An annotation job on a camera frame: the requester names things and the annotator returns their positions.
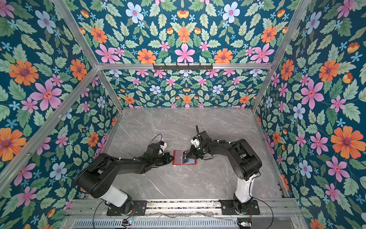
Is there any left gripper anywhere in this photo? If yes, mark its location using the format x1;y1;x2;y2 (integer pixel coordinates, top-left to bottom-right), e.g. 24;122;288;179
151;152;176;167

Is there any red leather card holder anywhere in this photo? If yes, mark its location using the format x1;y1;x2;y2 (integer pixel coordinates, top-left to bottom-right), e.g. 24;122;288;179
173;150;197;166

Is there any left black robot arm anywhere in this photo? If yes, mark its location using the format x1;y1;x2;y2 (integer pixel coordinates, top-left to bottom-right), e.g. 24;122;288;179
74;152;174;215

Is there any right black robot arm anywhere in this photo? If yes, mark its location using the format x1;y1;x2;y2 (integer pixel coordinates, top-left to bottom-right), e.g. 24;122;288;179
182;137;262;214

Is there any white vent grille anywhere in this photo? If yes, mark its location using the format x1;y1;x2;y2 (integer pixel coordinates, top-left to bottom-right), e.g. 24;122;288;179
72;218;239;229

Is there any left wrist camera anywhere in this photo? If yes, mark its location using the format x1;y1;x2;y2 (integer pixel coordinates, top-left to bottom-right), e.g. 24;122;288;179
147;141;167;157

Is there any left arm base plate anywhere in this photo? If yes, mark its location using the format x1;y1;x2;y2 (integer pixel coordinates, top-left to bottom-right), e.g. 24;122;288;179
106;200;147;216

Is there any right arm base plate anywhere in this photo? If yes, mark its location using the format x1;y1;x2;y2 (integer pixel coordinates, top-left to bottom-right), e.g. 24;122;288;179
219;199;260;216

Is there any metal hook rail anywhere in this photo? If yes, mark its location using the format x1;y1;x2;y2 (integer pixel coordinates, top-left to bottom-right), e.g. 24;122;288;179
153;64;214;71

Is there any aluminium front rail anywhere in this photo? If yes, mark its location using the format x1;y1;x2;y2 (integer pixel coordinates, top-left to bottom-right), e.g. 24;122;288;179
66;198;303;219

